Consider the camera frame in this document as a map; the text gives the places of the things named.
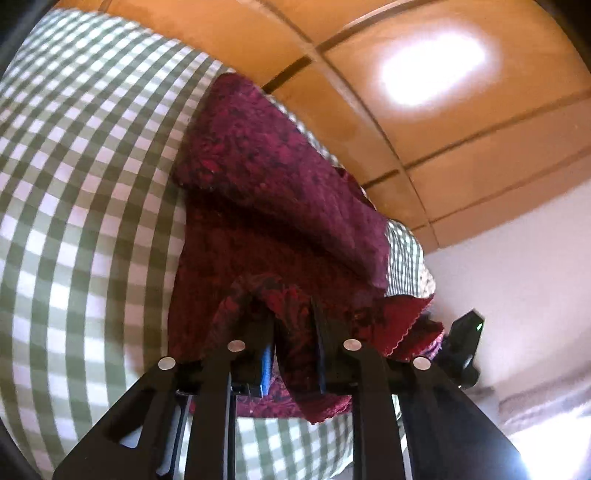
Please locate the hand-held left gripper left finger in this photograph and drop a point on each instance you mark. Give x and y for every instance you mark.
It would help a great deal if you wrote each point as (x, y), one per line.
(267, 364)

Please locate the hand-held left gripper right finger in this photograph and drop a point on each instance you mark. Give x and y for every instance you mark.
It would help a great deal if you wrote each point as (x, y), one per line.
(321, 364)

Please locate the wooden wardrobe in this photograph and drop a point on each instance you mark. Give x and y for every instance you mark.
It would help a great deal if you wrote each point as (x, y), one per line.
(461, 152)

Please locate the green checkered bed sheet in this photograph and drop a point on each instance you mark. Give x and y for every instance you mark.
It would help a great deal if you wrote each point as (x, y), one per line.
(92, 230)

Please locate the dark red knit sweater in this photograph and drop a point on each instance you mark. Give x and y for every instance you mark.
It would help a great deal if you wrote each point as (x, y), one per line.
(277, 184)

